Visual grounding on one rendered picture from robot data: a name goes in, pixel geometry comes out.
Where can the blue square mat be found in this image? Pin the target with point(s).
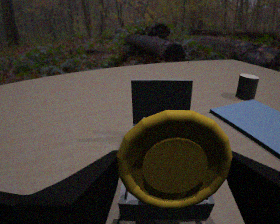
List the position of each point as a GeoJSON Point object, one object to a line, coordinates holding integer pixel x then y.
{"type": "Point", "coordinates": [255, 120]}

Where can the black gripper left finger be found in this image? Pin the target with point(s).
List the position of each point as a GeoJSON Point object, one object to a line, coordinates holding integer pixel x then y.
{"type": "Point", "coordinates": [83, 198]}

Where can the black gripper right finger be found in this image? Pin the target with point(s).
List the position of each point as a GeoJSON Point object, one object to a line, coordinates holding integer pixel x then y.
{"type": "Point", "coordinates": [256, 190]}

